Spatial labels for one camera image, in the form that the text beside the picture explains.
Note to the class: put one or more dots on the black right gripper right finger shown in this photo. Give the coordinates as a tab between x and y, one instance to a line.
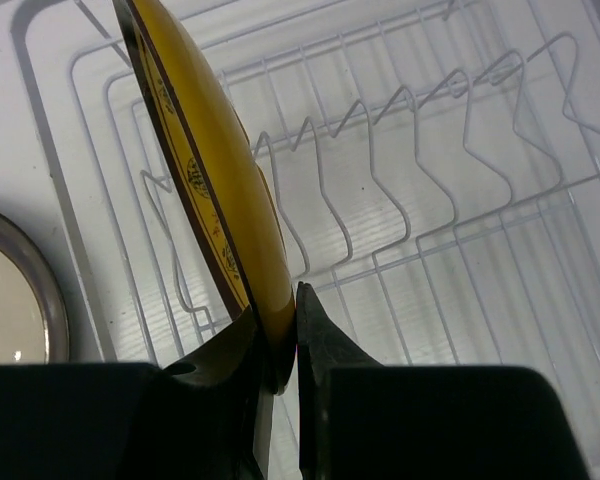
360	419

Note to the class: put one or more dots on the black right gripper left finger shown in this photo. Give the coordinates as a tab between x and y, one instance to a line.
194	419

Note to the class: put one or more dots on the grey rimmed cream plate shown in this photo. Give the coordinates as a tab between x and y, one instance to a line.
34	325

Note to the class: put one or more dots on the yellow patterned plate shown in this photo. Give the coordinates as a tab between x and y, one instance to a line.
223	191

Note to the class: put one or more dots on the white wire dish rack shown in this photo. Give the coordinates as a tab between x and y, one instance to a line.
435	166

